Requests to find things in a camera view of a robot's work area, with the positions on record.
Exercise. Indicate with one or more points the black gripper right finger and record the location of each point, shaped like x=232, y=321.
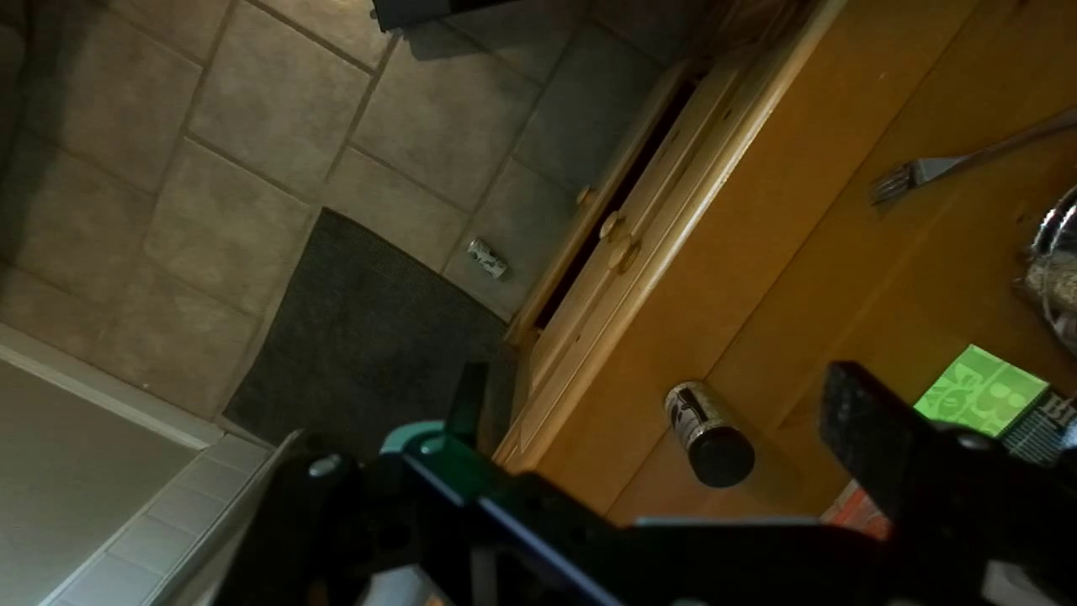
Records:
x=885, y=444

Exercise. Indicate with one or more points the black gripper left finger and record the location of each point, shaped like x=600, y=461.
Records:
x=470, y=406

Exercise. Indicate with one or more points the small glass spice jar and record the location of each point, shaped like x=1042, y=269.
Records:
x=713, y=449

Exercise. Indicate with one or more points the green label card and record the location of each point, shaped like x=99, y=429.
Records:
x=981, y=393

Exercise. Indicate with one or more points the dark floor mat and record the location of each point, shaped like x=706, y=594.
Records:
x=365, y=341

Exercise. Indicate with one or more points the small debris on floor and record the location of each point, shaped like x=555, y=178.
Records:
x=489, y=259

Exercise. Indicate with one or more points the wooden dresser cabinet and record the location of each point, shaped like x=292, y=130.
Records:
x=746, y=251

